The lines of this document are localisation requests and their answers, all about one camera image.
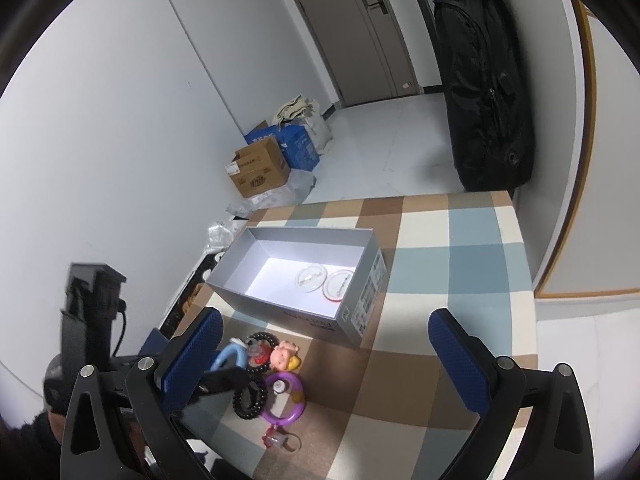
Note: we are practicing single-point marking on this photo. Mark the blue cardboard box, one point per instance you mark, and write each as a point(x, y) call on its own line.
point(300, 147)

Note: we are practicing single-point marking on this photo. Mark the crumpled clear plastic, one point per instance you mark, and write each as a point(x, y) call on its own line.
point(222, 235)

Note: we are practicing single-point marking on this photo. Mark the beige cloth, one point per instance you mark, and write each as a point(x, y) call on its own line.
point(295, 110)

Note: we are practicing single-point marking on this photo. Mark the white red-rimmed round badge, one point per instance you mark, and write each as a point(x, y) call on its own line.
point(340, 284)

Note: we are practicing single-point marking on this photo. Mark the doll head charm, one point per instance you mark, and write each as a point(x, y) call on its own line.
point(282, 355)

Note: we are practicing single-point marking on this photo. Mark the dark printed box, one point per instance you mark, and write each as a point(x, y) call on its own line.
point(192, 295)

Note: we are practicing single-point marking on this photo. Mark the dark blue packet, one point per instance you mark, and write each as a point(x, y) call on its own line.
point(152, 342)

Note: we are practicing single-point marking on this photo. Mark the person's left forearm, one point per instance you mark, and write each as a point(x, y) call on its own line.
point(27, 452)

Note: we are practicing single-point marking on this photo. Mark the wooden-framed white board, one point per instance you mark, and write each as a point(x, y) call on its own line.
point(600, 160)

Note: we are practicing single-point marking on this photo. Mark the person's left hand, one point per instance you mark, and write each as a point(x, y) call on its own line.
point(56, 425)

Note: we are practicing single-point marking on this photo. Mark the black metal stand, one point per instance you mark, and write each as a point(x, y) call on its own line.
point(425, 20)

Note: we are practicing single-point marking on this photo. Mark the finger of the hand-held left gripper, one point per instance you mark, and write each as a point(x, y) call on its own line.
point(225, 379)

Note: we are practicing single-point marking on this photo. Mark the clear plastic wrap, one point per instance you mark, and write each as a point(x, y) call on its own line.
point(295, 187)

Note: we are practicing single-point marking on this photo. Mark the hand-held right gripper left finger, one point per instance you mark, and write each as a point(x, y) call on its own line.
point(192, 360)

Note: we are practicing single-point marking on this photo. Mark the grey door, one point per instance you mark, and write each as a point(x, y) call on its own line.
point(350, 35)

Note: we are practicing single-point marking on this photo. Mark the large black bag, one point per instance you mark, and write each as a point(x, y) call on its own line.
point(480, 85)

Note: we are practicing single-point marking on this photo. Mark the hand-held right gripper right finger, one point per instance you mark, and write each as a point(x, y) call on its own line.
point(457, 355)

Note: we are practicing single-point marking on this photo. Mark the brown cardboard box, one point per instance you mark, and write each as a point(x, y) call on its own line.
point(260, 170)

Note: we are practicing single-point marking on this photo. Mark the clear round badge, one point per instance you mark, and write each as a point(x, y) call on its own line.
point(311, 278)

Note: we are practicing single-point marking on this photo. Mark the clear red pacifier charm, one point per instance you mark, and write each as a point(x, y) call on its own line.
point(274, 441)

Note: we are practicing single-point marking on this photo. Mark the grey cardboard box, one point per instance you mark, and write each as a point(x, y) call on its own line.
point(240, 270)

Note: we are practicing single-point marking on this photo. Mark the checked tablecloth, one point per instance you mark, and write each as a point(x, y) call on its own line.
point(425, 260)

